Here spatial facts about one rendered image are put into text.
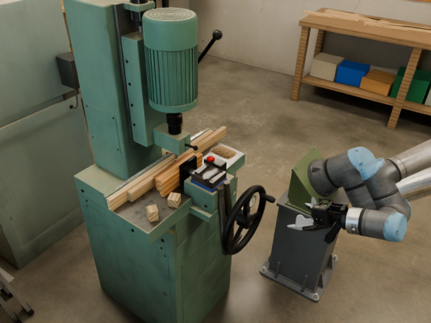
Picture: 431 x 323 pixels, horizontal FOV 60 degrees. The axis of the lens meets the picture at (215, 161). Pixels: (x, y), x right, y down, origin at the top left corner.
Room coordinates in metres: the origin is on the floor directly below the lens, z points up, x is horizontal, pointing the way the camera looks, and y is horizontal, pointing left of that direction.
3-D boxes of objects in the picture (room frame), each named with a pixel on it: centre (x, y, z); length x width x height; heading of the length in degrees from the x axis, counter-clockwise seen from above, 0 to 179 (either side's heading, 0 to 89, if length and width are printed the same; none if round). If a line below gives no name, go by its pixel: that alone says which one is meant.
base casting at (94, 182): (1.29, 0.26, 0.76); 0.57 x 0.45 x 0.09; 55
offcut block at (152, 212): (0.93, 0.21, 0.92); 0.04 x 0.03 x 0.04; 22
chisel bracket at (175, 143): (1.24, 0.17, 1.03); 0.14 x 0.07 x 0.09; 55
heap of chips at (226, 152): (1.35, -0.04, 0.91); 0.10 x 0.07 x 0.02; 55
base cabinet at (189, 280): (1.29, 0.26, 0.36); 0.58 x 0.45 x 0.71; 55
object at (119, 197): (1.21, 0.19, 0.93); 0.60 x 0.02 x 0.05; 145
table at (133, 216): (1.14, 0.09, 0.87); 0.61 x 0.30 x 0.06; 145
